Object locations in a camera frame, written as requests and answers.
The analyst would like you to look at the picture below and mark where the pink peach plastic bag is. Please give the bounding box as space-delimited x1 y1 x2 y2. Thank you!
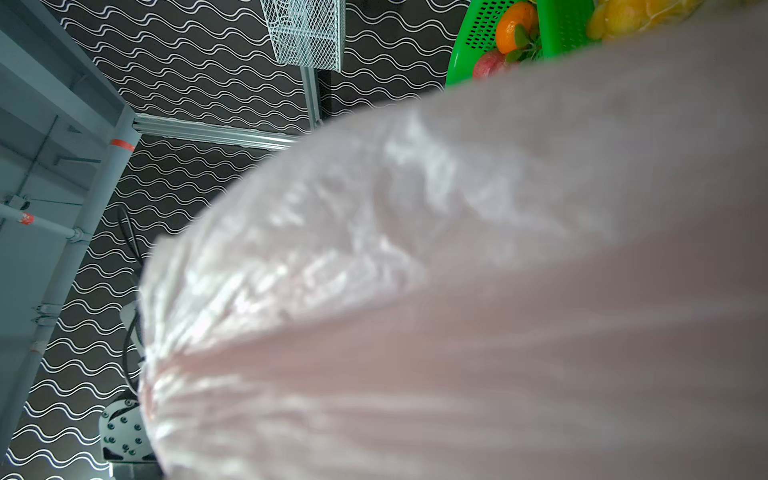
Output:
140 4 767 479

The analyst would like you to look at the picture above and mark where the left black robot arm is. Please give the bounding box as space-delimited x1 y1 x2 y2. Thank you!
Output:
98 206 157 465

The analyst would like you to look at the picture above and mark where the white wire wall basket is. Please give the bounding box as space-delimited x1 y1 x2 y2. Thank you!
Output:
260 0 346 72

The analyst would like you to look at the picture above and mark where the small orange tangerine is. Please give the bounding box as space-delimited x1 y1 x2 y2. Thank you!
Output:
495 1 538 54

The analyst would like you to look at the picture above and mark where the yellow lemon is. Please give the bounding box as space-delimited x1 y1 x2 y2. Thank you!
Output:
586 0 652 40

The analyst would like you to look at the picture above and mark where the green plastic basket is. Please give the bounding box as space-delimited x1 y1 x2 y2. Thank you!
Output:
445 0 595 87

